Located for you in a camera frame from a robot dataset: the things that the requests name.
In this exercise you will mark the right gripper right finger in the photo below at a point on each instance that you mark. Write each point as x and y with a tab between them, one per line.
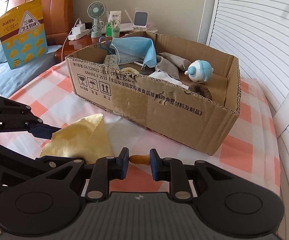
173	171

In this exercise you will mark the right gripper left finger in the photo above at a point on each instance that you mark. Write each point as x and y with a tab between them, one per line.
103	171

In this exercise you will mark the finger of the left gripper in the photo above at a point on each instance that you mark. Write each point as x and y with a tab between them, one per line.
43	131

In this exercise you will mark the small orange pacifier nipple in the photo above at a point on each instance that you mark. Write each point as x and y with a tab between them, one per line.
140	159

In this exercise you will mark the yellow microfiber cloth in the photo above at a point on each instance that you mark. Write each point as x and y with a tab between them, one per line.
84	139

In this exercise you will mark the white cloth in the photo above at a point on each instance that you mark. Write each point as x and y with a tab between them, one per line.
165	77

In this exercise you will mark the blue floral sachet pouch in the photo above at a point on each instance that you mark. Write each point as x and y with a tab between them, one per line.
111	58

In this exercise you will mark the checkered pink white tablecloth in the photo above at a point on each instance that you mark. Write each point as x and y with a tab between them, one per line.
250	150

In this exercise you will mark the brown cardboard box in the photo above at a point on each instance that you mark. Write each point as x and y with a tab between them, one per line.
165	108

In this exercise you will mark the brown scrunchie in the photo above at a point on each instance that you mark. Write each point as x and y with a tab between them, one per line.
201	90

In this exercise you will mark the wooden nightstand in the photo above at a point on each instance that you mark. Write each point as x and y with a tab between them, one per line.
71	46

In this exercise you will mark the cream knitted scrunchie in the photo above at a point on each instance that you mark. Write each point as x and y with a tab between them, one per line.
130	71

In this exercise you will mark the yellow snack bag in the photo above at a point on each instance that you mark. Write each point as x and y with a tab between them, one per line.
24	48

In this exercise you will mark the blue white round toy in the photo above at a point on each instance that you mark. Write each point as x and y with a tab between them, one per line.
199	71

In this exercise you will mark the grey sachet bag right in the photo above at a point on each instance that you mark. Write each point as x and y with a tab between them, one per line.
166	66

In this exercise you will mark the grey sachet bag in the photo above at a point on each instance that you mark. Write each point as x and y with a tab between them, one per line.
166	66
180	62

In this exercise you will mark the grey sachet bag left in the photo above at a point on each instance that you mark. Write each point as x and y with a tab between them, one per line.
180	62

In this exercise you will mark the white power strip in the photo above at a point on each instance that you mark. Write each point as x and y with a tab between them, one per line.
78	31

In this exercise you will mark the blue face mask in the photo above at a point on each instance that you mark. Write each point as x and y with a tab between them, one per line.
131	49

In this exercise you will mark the green tube bottle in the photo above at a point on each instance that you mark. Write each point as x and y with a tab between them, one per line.
115	29

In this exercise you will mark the green mini desk fan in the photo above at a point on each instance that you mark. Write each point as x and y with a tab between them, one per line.
96	11

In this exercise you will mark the white wifi router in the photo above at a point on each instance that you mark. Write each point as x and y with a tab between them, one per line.
150	27

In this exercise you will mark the white box on nightstand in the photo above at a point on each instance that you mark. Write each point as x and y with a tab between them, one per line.
115	16

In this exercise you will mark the phone stand with tablet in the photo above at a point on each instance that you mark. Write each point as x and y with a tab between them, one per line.
140	21

